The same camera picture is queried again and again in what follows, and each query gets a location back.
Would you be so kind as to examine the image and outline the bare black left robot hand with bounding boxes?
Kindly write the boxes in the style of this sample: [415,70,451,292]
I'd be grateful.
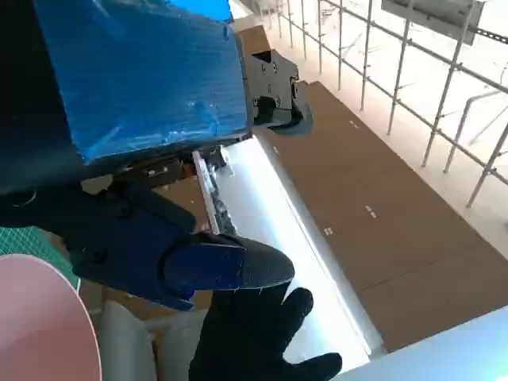
[0,0,314,313]

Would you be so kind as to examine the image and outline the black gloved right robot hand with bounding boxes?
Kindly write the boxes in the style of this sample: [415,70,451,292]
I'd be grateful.
[188,283,343,381]

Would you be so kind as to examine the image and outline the pink bowl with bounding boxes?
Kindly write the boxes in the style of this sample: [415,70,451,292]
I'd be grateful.
[0,253,102,381]

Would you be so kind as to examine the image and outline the green cutting mat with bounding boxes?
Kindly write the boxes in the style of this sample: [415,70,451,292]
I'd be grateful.
[0,225,81,287]

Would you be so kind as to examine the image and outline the white metal railing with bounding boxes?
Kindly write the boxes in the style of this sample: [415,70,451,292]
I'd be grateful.
[273,0,508,210]

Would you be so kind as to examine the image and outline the white hanging panel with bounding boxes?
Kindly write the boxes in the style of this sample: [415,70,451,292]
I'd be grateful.
[380,0,488,45]

